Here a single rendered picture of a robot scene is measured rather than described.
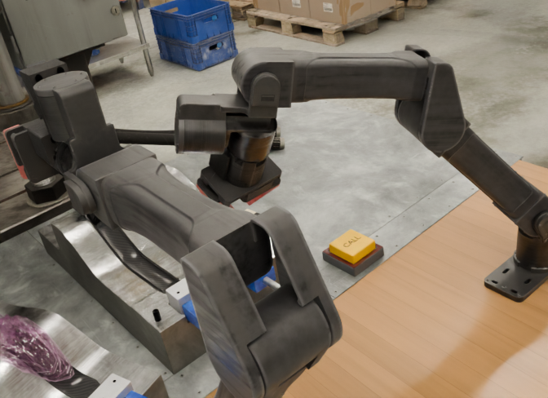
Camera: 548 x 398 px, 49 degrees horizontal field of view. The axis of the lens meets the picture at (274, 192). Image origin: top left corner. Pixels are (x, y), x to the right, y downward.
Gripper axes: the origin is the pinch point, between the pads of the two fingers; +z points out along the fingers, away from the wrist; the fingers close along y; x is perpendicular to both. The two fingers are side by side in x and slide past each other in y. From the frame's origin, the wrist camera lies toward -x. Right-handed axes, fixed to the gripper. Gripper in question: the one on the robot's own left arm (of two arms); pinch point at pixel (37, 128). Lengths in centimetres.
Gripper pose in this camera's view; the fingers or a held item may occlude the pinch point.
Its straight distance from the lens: 86.7
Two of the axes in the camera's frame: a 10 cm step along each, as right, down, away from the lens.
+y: -7.7, 4.2, -4.8
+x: 1.6, 8.6, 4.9
